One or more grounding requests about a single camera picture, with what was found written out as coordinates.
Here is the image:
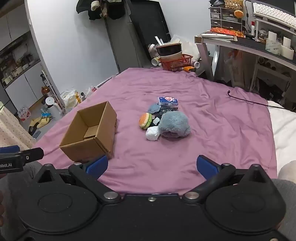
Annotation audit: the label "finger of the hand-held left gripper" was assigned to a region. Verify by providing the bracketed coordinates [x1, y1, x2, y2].
[0, 145, 21, 154]
[16, 147, 44, 166]

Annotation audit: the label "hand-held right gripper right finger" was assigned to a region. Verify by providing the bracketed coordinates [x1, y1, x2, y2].
[182, 154, 272, 204]

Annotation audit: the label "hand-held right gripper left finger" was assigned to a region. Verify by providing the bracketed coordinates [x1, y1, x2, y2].
[37, 155, 122, 205]

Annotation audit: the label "brown cardboard box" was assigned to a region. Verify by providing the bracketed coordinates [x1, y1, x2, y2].
[59, 101, 118, 163]

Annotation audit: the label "blue fluffy plush toy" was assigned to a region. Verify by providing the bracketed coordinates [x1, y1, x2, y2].
[158, 111, 192, 139]

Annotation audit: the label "white soft ball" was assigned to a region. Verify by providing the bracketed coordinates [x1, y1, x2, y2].
[146, 126, 160, 141]

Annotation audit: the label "burger plush toy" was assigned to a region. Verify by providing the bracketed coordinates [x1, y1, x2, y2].
[139, 113, 153, 129]

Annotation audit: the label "black packet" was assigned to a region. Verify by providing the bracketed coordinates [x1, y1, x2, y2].
[153, 106, 179, 119]

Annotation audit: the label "dotted beige cloth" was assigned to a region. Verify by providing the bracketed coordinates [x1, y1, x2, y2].
[0, 105, 36, 149]

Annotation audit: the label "yellow slippers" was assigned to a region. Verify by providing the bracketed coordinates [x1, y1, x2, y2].
[28, 117, 51, 130]

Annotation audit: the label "white kettle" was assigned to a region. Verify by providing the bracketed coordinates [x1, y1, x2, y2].
[45, 97, 62, 121]

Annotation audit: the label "pale rice bag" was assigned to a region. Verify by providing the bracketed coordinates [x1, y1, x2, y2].
[60, 90, 78, 112]

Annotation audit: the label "pink bed sheet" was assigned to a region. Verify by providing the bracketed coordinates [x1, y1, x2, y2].
[35, 67, 278, 195]

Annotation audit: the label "blue round fabric pad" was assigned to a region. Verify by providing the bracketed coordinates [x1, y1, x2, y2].
[147, 103, 161, 114]

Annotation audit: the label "grey shelf cabinet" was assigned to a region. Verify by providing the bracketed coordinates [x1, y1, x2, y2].
[0, 30, 50, 109]

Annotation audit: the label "white bedding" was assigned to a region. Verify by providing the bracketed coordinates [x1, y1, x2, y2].
[268, 100, 296, 168]

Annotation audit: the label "red plastic basket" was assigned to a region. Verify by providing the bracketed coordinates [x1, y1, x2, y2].
[159, 54, 194, 72]

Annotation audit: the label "beige bowl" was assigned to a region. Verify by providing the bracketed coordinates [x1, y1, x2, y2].
[159, 50, 183, 62]

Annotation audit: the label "white plastic bag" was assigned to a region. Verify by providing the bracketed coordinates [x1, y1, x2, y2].
[170, 34, 201, 61]

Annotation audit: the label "grey desk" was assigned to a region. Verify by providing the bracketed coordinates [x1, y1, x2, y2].
[194, 32, 296, 81]

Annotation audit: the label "white flat device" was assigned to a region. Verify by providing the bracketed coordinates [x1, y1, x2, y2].
[200, 33, 235, 40]

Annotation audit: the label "red patterned pouch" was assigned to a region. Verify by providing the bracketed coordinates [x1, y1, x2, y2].
[210, 27, 246, 39]

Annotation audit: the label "white paper cup stack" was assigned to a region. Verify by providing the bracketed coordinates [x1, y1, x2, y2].
[281, 37, 295, 59]

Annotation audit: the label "grey drawer organizer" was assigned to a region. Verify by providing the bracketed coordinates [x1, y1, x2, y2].
[210, 6, 243, 32]

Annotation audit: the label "black flat panel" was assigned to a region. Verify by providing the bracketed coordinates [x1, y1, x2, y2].
[130, 0, 172, 48]

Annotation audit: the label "black hanging clothes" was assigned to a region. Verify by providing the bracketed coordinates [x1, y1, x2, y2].
[76, 0, 131, 21]

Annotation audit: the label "wicker basket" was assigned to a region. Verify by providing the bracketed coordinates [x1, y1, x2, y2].
[224, 0, 244, 10]

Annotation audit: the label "white keyboard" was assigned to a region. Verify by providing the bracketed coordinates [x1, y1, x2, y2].
[252, 2, 296, 29]

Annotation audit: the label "black cable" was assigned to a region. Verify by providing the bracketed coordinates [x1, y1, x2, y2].
[227, 90, 285, 109]

